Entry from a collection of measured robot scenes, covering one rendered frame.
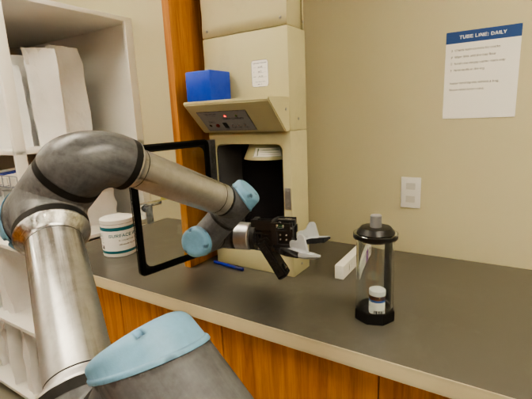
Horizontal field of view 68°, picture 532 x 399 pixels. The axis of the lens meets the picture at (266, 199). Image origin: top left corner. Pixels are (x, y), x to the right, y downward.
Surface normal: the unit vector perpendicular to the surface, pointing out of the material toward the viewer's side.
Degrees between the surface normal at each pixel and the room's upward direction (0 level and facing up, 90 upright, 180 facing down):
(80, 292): 40
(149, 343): 44
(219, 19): 90
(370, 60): 90
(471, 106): 90
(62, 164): 77
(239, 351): 90
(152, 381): 55
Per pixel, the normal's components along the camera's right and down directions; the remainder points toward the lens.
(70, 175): 0.30, 0.31
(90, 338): 0.58, -0.73
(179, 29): 0.84, 0.07
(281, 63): -0.54, 0.20
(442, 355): -0.04, -0.98
